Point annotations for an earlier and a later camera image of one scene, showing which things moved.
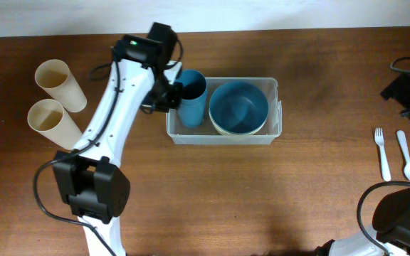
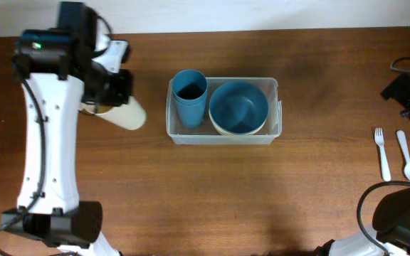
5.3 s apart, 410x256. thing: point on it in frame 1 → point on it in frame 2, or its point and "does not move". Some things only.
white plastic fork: x=379 y=139 does not move
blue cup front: x=193 y=86 does not move
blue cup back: x=191 y=115 does not move
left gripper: x=174 y=104 → x=124 y=80
